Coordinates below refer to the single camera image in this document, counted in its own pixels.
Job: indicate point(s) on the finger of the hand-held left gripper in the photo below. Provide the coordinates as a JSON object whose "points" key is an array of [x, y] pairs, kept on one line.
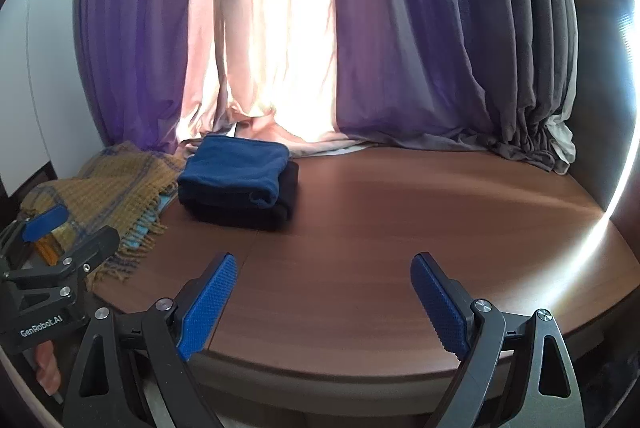
{"points": [[47, 220], [95, 245]]}

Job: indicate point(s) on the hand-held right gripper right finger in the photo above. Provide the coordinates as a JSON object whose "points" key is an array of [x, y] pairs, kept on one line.
{"points": [[437, 308]]}

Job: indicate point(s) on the white curtain lining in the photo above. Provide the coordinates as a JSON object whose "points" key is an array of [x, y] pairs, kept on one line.
{"points": [[562, 138]]}

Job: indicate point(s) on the purple grey curtain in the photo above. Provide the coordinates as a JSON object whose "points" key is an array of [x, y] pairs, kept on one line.
{"points": [[425, 33]]}

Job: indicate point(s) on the blue pants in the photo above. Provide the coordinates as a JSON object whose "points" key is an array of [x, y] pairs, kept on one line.
{"points": [[230, 168]]}

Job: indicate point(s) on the person's left hand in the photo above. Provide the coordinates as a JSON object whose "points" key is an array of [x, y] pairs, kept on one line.
{"points": [[49, 370]]}

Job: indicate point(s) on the yellow plaid blanket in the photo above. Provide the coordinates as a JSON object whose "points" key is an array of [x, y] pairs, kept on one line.
{"points": [[100, 188]]}

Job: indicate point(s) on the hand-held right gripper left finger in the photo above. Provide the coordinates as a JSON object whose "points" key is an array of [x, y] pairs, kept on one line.
{"points": [[207, 303]]}

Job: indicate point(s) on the black folded pants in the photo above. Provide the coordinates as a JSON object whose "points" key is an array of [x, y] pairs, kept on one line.
{"points": [[280, 208]]}

